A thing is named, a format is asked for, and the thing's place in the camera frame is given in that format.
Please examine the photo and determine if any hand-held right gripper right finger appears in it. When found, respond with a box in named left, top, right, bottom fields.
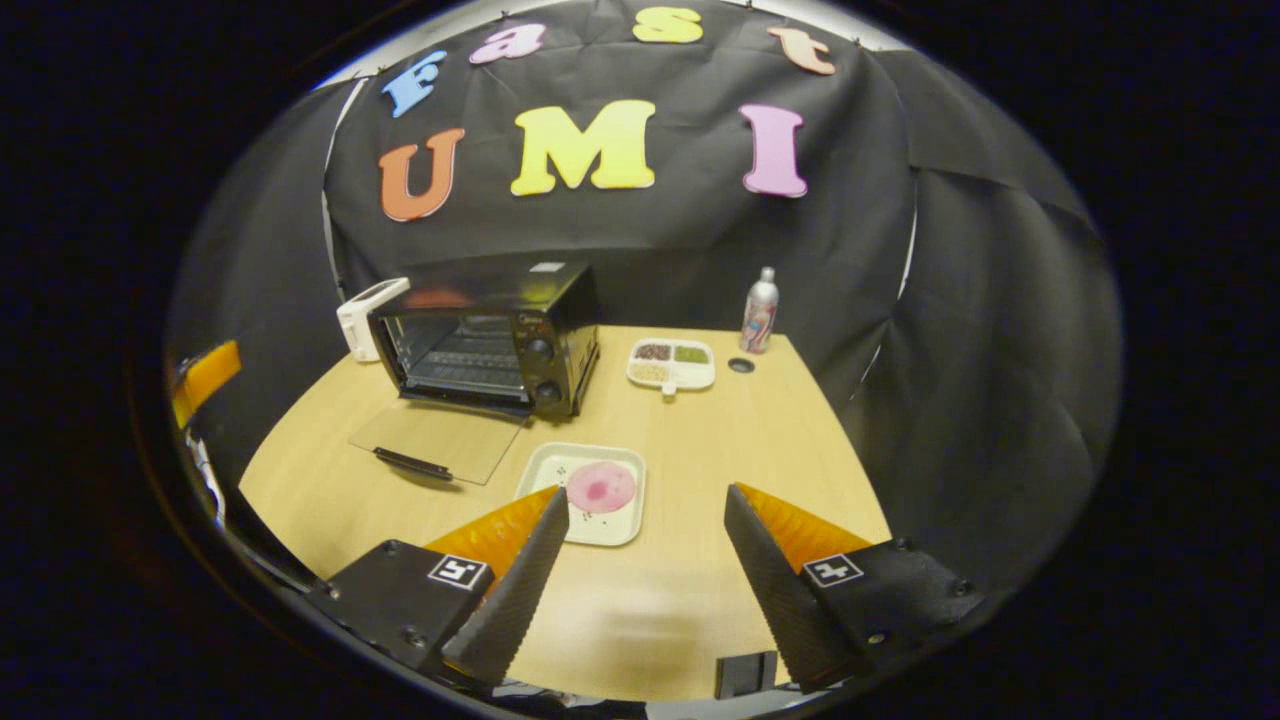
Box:
left=724, top=483, right=986, bottom=691

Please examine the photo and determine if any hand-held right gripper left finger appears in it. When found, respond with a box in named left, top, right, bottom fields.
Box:
left=305, top=487, right=571, bottom=689

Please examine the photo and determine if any white square plate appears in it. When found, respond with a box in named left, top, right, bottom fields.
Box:
left=514, top=442, right=648, bottom=548

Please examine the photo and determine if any pink ham slice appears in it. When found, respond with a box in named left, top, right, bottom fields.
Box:
left=567, top=461, right=637, bottom=515

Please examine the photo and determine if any black electric oven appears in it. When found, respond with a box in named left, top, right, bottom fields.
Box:
left=350, top=255, right=601, bottom=486

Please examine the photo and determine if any white toaster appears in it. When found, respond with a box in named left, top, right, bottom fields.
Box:
left=337, top=277, right=411, bottom=363

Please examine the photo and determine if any white divided dish with grains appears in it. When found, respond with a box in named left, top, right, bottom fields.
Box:
left=627, top=338, right=717, bottom=398

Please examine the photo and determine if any silver printed bottle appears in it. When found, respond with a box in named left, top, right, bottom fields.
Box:
left=741, top=266, right=780, bottom=355

